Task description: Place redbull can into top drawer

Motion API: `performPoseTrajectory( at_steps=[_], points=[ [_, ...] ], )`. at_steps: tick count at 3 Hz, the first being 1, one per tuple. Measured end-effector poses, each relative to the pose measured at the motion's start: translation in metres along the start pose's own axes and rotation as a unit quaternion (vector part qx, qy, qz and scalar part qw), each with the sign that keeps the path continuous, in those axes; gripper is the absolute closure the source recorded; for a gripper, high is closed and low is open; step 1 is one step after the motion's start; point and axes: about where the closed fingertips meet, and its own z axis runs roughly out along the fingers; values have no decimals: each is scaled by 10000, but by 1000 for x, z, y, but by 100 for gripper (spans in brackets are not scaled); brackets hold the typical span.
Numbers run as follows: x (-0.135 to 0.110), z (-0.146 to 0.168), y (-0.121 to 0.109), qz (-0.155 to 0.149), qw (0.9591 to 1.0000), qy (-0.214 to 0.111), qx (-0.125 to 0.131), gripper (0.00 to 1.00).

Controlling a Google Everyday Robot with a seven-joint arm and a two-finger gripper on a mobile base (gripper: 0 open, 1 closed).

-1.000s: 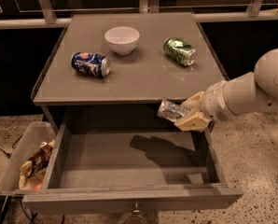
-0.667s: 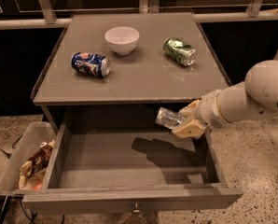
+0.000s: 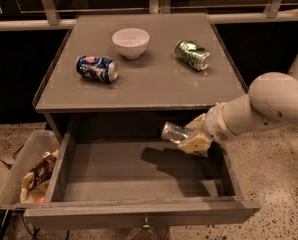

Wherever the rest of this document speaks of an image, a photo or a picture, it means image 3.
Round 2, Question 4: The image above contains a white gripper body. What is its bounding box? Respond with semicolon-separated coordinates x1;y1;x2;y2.
203;102;236;144

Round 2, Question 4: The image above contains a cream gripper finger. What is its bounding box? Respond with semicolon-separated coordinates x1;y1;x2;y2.
178;133;212;156
185;113;206;131

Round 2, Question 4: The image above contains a silver redbull can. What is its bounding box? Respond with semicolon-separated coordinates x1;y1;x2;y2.
161;122;192;144

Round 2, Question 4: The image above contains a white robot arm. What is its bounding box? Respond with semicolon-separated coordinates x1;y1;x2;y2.
178;54;298;153

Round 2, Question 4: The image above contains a green soda can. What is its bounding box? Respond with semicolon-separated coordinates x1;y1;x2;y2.
175;40;211;71

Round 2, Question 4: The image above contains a grey cabinet with tray top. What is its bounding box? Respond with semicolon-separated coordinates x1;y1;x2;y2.
34;14;245;132

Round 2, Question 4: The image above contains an open grey top drawer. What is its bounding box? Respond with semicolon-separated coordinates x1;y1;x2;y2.
25;133;260;230

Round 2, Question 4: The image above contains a blue pepsi can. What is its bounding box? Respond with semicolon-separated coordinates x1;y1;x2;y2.
76;56;118;84

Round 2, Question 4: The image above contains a white ceramic bowl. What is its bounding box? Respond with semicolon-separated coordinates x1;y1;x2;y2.
112;28;150;59

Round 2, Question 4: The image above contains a metal window railing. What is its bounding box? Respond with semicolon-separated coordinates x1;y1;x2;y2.
0;0;298;31

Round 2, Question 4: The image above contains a clear plastic bin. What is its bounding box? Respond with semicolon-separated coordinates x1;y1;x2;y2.
0;130;60;210

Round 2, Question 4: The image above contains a brown snack bag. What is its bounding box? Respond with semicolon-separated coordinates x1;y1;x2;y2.
20;149;59;204

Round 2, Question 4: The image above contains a metal drawer handle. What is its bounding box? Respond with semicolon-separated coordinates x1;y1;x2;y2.
132;220;157;240

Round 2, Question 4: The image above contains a black floor cable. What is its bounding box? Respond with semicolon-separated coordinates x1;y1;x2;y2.
0;144;25;170

